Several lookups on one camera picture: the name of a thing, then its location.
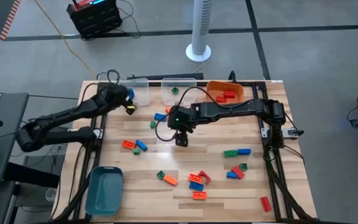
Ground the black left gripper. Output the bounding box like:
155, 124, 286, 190
104, 83, 138, 116

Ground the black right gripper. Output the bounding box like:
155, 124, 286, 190
167, 105, 195, 147

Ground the clear plastic container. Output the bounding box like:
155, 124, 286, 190
160, 77, 197, 107
112, 77, 150, 108

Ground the red arch block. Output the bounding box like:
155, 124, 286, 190
197, 170, 212, 185

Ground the black power strip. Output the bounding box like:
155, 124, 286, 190
127, 73, 204, 81

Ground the orange plastic bin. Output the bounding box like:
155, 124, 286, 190
205, 80, 244, 106

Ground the black crate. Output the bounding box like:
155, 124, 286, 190
66, 0, 123, 40

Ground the teal plastic bin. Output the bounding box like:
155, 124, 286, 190
85, 166, 124, 217

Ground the white tower fan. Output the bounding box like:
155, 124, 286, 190
185, 0, 213, 62

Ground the red device blue light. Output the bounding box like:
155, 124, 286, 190
72, 0, 105, 11

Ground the dark grey desk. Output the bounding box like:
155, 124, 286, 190
0, 92, 30, 187

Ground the grey cable loop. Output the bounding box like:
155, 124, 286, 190
96, 70, 127, 82

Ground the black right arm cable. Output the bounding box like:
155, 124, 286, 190
155, 86, 255, 143

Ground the yellow floor cable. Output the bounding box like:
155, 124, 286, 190
34, 0, 96, 77

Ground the black metal table frame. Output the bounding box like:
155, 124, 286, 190
54, 80, 316, 223

